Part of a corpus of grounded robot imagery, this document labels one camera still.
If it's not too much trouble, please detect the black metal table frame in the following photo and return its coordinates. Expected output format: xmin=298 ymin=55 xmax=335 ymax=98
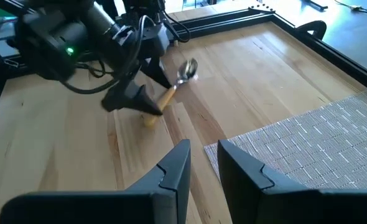
xmin=0 ymin=6 xmax=367 ymax=131

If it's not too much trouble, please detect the black frame handle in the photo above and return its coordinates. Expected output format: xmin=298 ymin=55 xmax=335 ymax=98
xmin=296 ymin=20 xmax=328 ymax=40

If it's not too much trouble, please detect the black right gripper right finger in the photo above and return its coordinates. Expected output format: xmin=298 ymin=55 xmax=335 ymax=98
xmin=217 ymin=139 xmax=367 ymax=224

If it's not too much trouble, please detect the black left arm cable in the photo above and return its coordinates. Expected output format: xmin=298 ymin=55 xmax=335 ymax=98
xmin=60 ymin=14 xmax=159 ymax=95

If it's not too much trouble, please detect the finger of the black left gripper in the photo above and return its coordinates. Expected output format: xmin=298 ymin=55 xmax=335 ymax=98
xmin=139 ymin=57 xmax=172 ymax=90
xmin=100 ymin=77 xmax=164 ymax=117

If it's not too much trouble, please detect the grey woven placemat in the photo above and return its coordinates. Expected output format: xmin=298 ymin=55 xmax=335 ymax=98
xmin=203 ymin=87 xmax=367 ymax=191

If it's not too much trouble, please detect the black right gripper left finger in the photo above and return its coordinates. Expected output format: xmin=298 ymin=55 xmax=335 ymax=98
xmin=0 ymin=139 xmax=192 ymax=224

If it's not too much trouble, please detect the metal spoon with yellow handle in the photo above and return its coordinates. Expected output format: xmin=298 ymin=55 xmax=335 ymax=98
xmin=142 ymin=57 xmax=199 ymax=129

